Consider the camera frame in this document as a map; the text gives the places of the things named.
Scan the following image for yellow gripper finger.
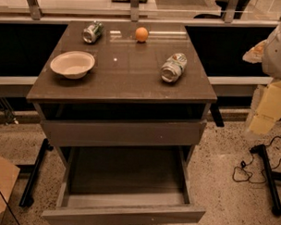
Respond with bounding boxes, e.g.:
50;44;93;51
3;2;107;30
245;81;281;136

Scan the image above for green 7up can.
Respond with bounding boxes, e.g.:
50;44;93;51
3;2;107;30
160;53;188;83

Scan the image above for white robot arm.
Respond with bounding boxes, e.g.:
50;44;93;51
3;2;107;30
242;22;281;136

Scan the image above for dark grey drawer cabinet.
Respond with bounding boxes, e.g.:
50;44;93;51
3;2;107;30
21;18;220;225

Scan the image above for open grey middle drawer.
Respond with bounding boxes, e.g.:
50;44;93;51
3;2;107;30
43;146;204;225

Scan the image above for green silver soda can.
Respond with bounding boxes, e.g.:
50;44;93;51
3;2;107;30
82;21;104;44

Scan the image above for closed grey top drawer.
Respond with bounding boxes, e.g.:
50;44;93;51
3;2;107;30
41;120;206;147

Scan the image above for black table leg right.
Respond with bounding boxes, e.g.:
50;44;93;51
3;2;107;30
250;144;281;217

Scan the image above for black table leg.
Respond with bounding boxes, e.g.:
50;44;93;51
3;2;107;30
250;144;281;217
18;139;53;207

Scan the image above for orange fruit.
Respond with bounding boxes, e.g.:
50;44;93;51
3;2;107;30
135;27;149;43

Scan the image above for white paper bowl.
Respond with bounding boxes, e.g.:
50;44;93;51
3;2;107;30
50;51;95;80

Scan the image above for black table leg left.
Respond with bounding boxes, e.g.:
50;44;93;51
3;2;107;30
18;139;53;207

